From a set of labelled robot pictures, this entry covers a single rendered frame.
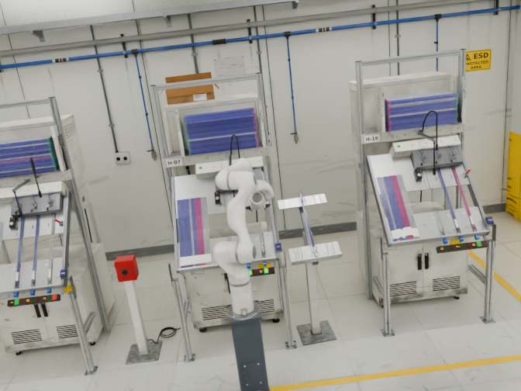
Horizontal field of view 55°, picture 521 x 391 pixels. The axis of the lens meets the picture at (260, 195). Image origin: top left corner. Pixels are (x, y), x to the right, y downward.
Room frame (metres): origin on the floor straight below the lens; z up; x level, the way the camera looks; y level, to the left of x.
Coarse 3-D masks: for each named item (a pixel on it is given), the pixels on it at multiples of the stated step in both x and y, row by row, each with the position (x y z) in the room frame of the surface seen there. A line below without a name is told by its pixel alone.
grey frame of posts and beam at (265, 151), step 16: (160, 112) 3.54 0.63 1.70; (160, 144) 3.53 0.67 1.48; (192, 160) 3.51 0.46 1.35; (208, 160) 3.51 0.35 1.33; (224, 160) 3.51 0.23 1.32; (272, 176) 3.55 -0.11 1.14; (272, 208) 3.55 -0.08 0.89; (176, 288) 3.04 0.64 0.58; (176, 304) 3.03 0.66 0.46; (288, 304) 3.05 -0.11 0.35; (288, 320) 3.06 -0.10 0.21; (288, 336) 3.05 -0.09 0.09
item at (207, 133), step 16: (208, 112) 3.59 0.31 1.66; (224, 112) 3.51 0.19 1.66; (240, 112) 3.49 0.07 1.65; (192, 128) 3.48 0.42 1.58; (208, 128) 3.48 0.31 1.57; (224, 128) 3.48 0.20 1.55; (240, 128) 3.48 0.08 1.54; (256, 128) 3.49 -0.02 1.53; (192, 144) 3.48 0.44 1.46; (208, 144) 3.48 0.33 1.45; (224, 144) 3.48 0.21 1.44; (240, 144) 3.49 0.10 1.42; (256, 144) 3.49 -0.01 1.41
